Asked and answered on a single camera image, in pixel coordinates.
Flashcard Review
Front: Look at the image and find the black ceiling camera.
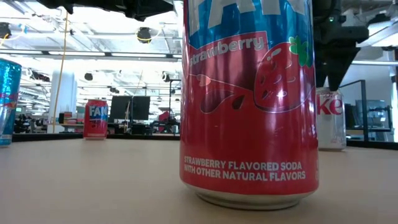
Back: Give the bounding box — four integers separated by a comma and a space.
136, 26, 153, 44

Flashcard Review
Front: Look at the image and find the black computer monitor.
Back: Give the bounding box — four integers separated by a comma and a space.
131, 95, 151, 121
109, 95, 132, 121

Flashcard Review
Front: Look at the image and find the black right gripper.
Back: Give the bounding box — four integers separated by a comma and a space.
313, 26, 370, 92

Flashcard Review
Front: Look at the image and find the yellow cable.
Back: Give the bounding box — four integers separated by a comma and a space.
52, 11, 70, 134

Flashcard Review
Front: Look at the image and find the stack of colourful boxes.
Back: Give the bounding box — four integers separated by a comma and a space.
58, 107, 85, 125

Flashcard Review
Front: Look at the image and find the dark equipment rack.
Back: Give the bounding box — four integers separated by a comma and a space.
345, 99, 393, 131

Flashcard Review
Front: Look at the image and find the white pillar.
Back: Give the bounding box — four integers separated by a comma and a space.
49, 70, 78, 134

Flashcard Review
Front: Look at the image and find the red Fanta strawberry can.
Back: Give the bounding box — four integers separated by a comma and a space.
179, 0, 320, 211
83, 99, 109, 140

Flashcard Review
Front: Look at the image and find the blue silver Red Bull can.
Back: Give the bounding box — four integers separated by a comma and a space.
0, 58, 22, 147

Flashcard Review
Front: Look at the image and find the silver Diet Coke can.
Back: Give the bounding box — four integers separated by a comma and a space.
315, 86, 347, 152

